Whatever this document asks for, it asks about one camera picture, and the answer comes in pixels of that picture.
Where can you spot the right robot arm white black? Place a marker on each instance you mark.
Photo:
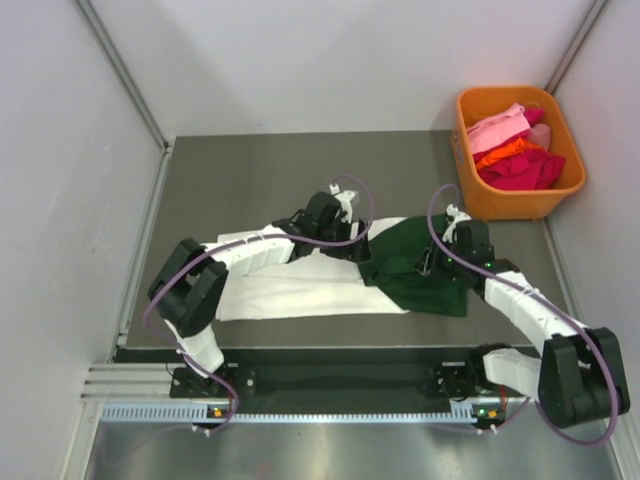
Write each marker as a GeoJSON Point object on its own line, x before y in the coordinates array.
{"type": "Point", "coordinates": [577, 375]}

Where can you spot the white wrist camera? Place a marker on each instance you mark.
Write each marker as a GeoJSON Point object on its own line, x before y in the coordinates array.
{"type": "Point", "coordinates": [348, 199]}
{"type": "Point", "coordinates": [454, 215]}

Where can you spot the red t shirt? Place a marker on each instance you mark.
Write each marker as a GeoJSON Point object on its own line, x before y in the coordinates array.
{"type": "Point", "coordinates": [531, 170]}

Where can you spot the pink t shirt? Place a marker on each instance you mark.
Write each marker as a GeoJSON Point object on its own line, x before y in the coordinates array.
{"type": "Point", "coordinates": [493, 131]}

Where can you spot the aluminium frame rail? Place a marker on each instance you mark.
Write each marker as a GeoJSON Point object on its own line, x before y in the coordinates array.
{"type": "Point", "coordinates": [123, 382]}

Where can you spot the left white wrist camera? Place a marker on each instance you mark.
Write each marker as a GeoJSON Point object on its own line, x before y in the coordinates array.
{"type": "Point", "coordinates": [348, 199]}

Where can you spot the grey slotted cable duct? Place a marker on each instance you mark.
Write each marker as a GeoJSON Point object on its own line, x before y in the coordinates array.
{"type": "Point", "coordinates": [200, 413]}

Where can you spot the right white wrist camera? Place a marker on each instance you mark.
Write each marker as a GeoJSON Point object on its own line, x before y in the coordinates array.
{"type": "Point", "coordinates": [454, 215]}

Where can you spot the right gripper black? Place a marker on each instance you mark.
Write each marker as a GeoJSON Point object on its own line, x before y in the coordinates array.
{"type": "Point", "coordinates": [432, 254]}

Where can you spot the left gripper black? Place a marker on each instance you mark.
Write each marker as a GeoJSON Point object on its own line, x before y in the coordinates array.
{"type": "Point", "coordinates": [357, 251]}

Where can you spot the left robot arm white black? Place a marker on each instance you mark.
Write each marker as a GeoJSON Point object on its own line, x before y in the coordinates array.
{"type": "Point", "coordinates": [188, 289]}

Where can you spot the orange t shirt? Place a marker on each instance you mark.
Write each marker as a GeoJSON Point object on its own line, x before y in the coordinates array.
{"type": "Point", "coordinates": [517, 146]}

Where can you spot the white and green t shirt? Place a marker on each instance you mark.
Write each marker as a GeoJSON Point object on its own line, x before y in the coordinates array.
{"type": "Point", "coordinates": [392, 281]}

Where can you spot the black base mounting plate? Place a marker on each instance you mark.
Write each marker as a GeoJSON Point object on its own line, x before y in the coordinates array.
{"type": "Point", "coordinates": [334, 380]}

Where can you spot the orange plastic laundry basket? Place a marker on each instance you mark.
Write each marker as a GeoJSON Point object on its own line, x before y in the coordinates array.
{"type": "Point", "coordinates": [488, 203]}

